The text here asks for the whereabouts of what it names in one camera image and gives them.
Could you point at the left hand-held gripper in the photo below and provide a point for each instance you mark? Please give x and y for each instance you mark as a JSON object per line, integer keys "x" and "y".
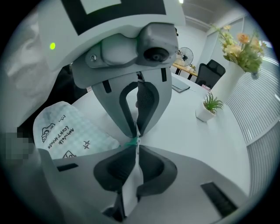
{"x": 118, "y": 48}

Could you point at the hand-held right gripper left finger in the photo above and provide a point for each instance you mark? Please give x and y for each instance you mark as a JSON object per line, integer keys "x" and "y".
{"x": 83, "y": 186}

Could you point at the yellow artificial flower bouquet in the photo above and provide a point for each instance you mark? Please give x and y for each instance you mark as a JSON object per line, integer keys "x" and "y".
{"x": 242, "y": 52}

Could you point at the white ceramic vase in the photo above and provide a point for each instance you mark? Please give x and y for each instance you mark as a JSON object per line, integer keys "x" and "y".
{"x": 227, "y": 83}

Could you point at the gray notebook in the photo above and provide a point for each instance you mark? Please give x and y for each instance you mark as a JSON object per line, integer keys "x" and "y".
{"x": 179, "y": 85}

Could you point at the black pedestal fan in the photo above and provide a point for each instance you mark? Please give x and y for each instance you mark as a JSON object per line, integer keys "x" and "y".
{"x": 186, "y": 55}

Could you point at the person's white shirt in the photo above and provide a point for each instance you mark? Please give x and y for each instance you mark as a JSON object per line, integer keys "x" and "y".
{"x": 24, "y": 72}

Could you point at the yellow wooden table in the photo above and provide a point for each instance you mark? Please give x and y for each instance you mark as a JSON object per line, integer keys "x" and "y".
{"x": 186, "y": 69}

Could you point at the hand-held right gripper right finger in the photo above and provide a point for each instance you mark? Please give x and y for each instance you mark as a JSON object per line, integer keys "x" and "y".
{"x": 186, "y": 186}

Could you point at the black office chair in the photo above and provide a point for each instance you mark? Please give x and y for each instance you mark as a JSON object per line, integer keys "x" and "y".
{"x": 210, "y": 74}

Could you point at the small green potted plant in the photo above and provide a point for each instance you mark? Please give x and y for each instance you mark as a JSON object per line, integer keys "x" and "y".
{"x": 207, "y": 111}

